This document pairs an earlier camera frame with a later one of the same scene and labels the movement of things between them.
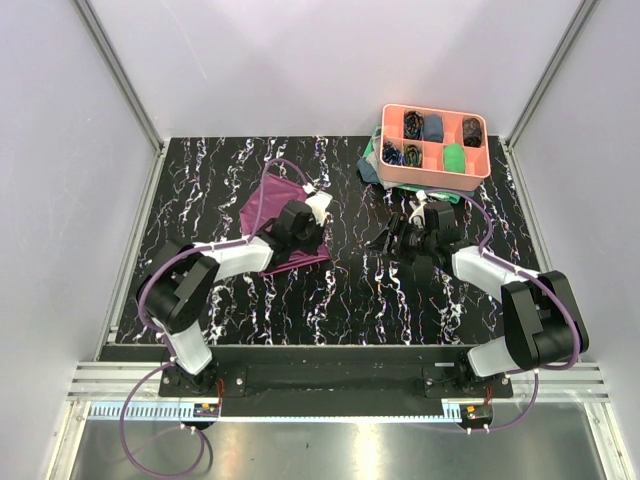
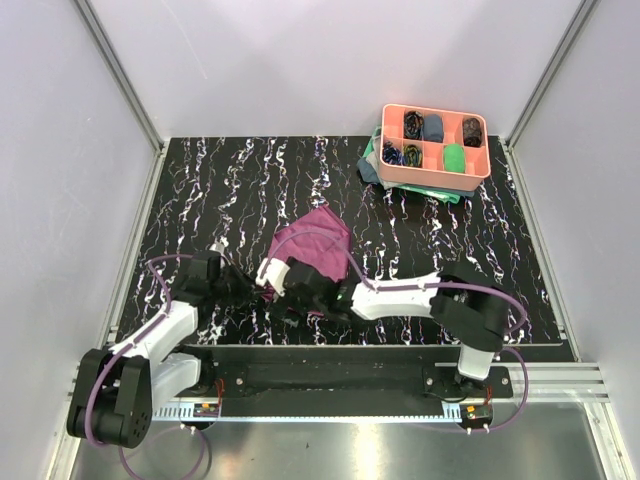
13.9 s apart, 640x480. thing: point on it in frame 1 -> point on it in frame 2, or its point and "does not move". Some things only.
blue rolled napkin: (433, 128) does not move
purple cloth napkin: (278, 195) -> (319, 239)
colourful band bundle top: (413, 124) does not move
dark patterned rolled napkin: (472, 132) does not move
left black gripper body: (310, 239) -> (231, 285)
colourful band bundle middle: (412, 156) does not move
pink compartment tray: (433, 148) does not move
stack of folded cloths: (370, 169) does not move
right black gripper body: (411, 240) -> (295, 301)
